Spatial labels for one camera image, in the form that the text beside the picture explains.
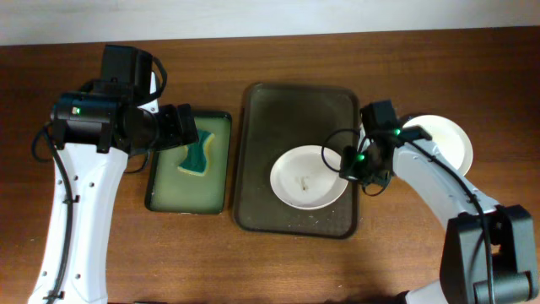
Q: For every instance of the green tray with soapy water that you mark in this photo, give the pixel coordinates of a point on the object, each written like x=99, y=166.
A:
x=172, y=191

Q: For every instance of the brown plastic serving tray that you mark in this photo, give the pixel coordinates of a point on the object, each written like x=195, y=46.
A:
x=280, y=117

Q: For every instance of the white plate top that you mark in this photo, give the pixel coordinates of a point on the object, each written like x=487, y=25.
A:
x=301, y=178

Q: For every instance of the white plate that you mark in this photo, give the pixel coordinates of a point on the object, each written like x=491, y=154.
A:
x=453, y=142
x=301, y=178

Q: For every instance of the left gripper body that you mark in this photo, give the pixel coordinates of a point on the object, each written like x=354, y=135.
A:
x=186, y=125

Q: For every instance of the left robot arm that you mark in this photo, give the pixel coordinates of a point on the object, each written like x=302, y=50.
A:
x=92, y=133

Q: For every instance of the green and yellow sponge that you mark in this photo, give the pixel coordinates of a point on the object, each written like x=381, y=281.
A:
x=196, y=162

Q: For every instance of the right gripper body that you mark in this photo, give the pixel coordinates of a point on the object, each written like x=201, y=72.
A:
x=360, y=165

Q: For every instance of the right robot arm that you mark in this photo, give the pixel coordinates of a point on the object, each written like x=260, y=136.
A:
x=489, y=253

